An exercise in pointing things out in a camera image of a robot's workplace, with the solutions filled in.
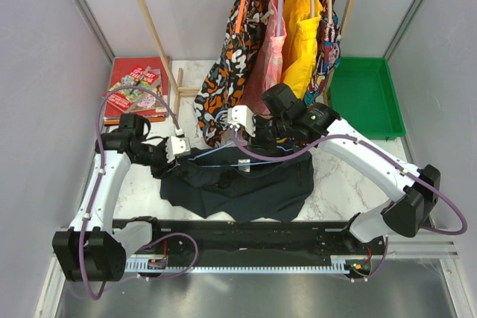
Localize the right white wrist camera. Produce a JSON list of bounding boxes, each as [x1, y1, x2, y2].
[[227, 105, 256, 137]]

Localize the grey slotted cable duct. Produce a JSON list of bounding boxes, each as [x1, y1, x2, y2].
[[124, 255, 361, 275]]

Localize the orange thin book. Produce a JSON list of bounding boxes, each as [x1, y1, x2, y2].
[[104, 115, 167, 126]]

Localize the large red book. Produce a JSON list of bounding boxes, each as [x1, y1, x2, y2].
[[104, 57, 168, 118]]

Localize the colourful paperback book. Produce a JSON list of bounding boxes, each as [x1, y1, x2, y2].
[[107, 66, 162, 113]]

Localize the camouflage orange black shorts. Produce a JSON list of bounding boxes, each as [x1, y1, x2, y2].
[[193, 0, 267, 147]]

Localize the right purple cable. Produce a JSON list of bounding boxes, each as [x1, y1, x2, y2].
[[230, 127, 468, 236]]

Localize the wooden clothes rack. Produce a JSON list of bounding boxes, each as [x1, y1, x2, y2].
[[137, 0, 355, 123]]

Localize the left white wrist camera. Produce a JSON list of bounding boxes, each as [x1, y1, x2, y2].
[[165, 129, 191, 162]]

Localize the yellow shorts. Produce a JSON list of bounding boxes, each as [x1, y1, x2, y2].
[[281, 0, 321, 98]]

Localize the green plastic tray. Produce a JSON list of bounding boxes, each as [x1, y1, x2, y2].
[[328, 57, 405, 140]]

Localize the pink patterned shorts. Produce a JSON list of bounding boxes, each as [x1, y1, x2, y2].
[[240, 0, 287, 114]]

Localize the blue wire hanger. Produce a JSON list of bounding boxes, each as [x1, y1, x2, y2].
[[183, 110, 294, 173]]

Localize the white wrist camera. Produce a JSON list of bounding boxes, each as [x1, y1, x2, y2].
[[227, 105, 256, 137], [165, 129, 191, 162]]

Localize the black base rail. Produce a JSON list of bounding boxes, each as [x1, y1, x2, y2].
[[111, 217, 388, 267]]

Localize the purple cable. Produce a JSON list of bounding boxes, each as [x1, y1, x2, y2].
[[230, 127, 468, 236], [69, 86, 183, 301]]

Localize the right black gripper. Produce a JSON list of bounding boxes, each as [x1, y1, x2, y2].
[[242, 113, 291, 152]]

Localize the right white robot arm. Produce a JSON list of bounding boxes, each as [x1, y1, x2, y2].
[[239, 83, 440, 254]]

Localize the pink illustrated book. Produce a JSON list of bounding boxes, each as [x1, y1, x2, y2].
[[131, 66, 168, 113]]

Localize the dark navy shorts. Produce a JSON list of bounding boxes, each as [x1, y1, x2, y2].
[[155, 153, 315, 223]]

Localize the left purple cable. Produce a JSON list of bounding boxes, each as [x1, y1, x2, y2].
[[69, 86, 183, 301]]

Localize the comic print shorts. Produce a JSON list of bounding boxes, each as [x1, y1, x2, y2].
[[303, 0, 341, 106]]

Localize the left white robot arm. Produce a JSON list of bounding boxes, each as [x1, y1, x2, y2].
[[52, 113, 190, 282]]

